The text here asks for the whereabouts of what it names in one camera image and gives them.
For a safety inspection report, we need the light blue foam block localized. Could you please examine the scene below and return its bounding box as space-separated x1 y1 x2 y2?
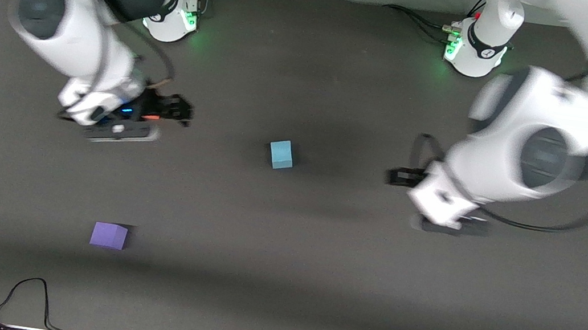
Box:
267 138 297 172

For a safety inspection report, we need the purple foam block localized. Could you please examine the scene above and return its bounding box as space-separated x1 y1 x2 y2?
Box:
89 221 129 252

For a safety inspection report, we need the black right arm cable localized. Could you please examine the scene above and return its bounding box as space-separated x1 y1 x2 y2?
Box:
67 0 185 93

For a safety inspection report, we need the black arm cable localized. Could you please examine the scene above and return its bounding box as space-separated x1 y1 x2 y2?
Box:
67 0 185 93
401 31 588 239

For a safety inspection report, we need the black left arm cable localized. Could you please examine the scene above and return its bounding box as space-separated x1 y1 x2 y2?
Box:
401 31 588 239

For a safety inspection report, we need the black looped table cable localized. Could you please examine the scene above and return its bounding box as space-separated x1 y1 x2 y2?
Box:
0 272 85 330

